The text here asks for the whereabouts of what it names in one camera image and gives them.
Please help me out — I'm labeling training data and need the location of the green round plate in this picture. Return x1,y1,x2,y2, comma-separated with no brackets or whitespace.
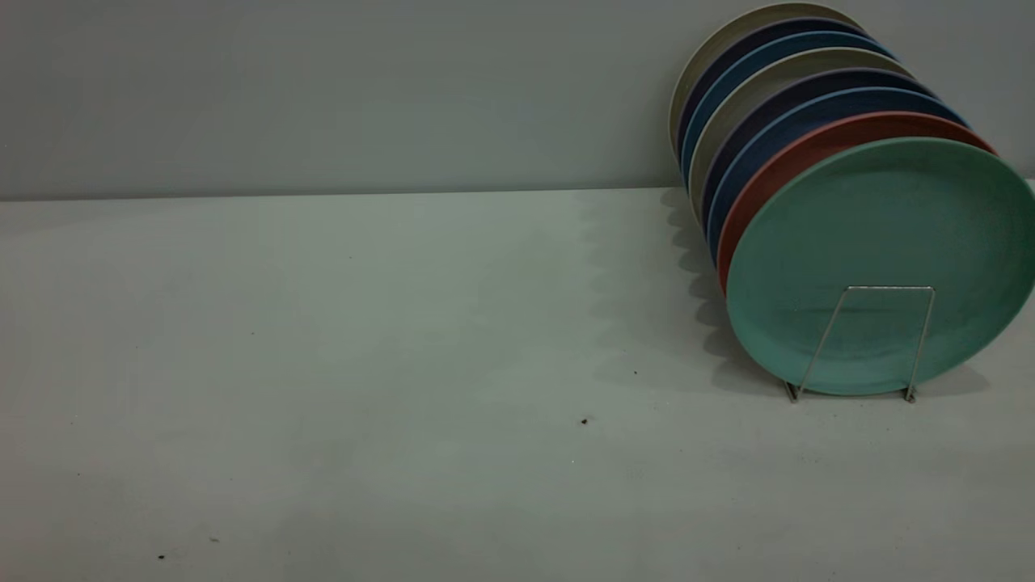
725,136,1035,397

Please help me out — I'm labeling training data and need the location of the dark purple round plate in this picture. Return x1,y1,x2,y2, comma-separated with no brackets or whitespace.
700,67,940,243
677,16,878,175

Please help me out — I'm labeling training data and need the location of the silver wire plate rack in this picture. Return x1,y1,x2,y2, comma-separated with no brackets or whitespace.
783,285,937,403

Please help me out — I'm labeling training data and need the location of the pink round plate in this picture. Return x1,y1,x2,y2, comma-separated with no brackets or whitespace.
716,111,998,298

